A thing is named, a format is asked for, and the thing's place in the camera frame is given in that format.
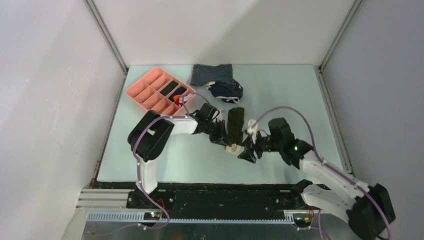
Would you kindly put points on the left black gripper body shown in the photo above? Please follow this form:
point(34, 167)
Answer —
point(208, 124)

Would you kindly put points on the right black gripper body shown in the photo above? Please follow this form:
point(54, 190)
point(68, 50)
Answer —
point(268, 144)

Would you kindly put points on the olive green underwear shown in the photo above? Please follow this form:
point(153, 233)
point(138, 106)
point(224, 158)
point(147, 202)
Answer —
point(235, 123)

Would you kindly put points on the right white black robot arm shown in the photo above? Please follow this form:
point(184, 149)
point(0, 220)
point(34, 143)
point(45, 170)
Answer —
point(366, 209)

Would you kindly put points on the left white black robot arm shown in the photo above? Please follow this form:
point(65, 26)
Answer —
point(149, 137)

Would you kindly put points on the navy blue underwear white trim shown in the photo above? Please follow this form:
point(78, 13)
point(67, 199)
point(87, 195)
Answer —
point(231, 94)

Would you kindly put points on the grey striped folded underwear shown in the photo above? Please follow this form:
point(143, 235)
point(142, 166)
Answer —
point(204, 74)

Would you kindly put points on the red white rolled garment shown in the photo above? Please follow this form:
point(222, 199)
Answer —
point(179, 100)

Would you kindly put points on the navy rolled garment in tray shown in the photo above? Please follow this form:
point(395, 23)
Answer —
point(177, 93)

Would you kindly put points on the black rolled garment in tray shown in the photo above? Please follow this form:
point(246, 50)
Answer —
point(168, 88)

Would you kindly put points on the pink divided organizer tray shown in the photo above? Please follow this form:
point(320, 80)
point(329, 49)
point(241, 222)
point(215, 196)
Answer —
point(145, 93)

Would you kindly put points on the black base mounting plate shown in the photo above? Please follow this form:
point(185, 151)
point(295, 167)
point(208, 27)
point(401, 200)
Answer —
point(222, 201)

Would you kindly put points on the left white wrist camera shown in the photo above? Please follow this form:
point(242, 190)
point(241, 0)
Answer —
point(219, 115)

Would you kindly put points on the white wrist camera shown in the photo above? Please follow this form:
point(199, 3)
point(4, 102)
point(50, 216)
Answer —
point(252, 129)
point(219, 115)

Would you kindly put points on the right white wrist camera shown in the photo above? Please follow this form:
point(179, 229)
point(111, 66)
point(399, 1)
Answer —
point(252, 129)

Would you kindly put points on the grey slotted cable duct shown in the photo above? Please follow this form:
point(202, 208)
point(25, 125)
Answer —
point(139, 217)

